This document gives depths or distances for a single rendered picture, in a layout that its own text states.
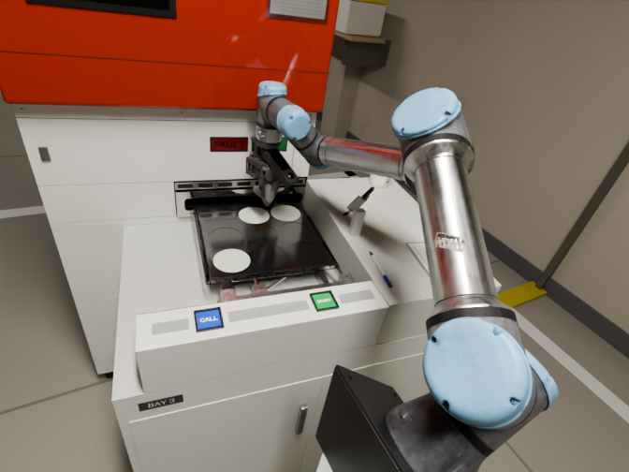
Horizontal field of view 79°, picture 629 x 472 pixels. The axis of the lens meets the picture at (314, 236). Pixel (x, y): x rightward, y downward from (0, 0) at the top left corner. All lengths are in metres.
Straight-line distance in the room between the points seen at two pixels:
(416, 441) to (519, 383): 0.21
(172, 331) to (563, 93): 2.57
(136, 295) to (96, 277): 0.42
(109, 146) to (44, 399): 1.17
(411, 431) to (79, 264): 1.17
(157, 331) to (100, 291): 0.74
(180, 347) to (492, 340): 0.57
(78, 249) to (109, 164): 0.33
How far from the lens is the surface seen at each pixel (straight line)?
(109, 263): 1.47
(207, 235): 1.16
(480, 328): 0.49
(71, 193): 1.33
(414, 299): 0.97
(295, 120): 0.94
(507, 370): 0.49
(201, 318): 0.84
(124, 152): 1.25
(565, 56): 2.88
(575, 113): 2.82
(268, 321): 0.84
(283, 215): 1.27
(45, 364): 2.13
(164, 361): 0.84
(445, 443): 0.64
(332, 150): 0.98
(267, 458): 1.35
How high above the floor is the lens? 1.59
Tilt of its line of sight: 35 degrees down
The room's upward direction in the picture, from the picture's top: 10 degrees clockwise
